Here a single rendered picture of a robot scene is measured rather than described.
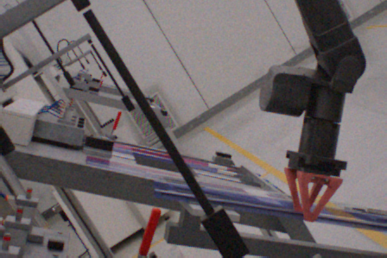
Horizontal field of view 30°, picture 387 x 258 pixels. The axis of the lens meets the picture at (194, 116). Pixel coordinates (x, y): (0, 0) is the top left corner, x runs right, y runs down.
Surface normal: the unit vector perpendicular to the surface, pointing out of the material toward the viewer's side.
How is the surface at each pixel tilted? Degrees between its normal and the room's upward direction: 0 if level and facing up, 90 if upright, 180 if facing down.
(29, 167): 90
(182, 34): 90
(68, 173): 90
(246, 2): 90
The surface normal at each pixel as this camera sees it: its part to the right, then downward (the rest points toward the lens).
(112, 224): 0.14, 0.08
